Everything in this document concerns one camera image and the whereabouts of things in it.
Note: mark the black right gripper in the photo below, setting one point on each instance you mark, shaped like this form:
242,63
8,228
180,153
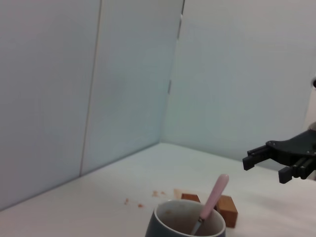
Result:
296,146

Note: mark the grey ceramic cup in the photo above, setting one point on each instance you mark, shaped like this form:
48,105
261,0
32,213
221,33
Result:
153,224

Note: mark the light brown wooden block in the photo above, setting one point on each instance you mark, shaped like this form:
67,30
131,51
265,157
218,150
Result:
228,212

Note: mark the dark reddish wooden block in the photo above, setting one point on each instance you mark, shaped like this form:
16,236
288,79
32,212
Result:
191,198

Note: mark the white tablecloth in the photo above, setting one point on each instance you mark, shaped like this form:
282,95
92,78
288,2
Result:
98,209

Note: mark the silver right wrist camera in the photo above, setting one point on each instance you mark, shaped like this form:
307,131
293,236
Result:
314,82

